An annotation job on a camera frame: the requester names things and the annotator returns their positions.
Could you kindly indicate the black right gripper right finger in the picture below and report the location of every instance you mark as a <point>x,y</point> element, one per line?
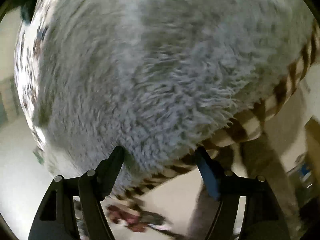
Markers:
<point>263,217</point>

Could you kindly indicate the grey fleece pants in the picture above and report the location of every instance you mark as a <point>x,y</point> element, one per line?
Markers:
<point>155,72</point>

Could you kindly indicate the person's legs in pyjamas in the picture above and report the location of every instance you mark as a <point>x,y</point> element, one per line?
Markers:
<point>260,159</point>

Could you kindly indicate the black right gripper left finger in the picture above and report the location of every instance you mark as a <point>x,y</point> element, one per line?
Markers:
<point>55,217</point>

